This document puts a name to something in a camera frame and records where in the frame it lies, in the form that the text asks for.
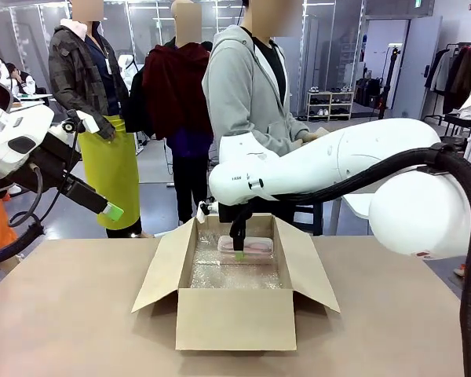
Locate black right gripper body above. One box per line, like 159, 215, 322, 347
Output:
218, 202, 254, 225

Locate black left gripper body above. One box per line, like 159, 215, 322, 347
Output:
13, 131, 110, 216

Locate clear plastic packet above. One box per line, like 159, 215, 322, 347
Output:
217, 234, 275, 257

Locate person's right forearm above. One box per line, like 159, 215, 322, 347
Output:
272, 112, 311, 145

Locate yellow skirt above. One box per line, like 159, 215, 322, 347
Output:
78, 115, 142, 231

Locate clear bubble wrap sheet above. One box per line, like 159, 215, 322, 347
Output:
188, 230, 283, 291

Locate open brown cardboard box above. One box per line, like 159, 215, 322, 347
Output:
131, 214, 341, 352

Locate mannequin in plaid jacket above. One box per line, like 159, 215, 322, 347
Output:
48, 0, 155, 240

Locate white side table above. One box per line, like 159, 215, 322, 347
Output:
329, 193, 374, 236

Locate person in grey hoodie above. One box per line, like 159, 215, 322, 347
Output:
201, 0, 330, 236

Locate seated person in white jacket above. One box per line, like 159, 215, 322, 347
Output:
5, 62, 38, 97

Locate mannequin in maroon shawl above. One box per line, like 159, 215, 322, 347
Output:
141, 0, 215, 227

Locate wooden shoe rack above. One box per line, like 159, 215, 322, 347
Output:
306, 90, 355, 122

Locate black suitcases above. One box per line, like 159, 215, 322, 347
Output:
354, 77, 382, 108

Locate black floor stand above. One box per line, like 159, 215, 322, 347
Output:
378, 44, 402, 120

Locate black chair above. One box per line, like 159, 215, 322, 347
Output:
421, 112, 471, 139

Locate clothes rack with coats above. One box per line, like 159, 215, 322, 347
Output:
422, 42, 471, 115

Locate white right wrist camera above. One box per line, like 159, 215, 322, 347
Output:
197, 199, 220, 218

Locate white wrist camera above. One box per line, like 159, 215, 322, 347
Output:
60, 108, 101, 135
197, 199, 220, 218

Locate grey looped cable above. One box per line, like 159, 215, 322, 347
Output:
7, 163, 44, 229

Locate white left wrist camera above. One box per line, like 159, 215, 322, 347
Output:
60, 108, 101, 135

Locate dark braided cable sleeve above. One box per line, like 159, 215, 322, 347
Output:
0, 221, 45, 269

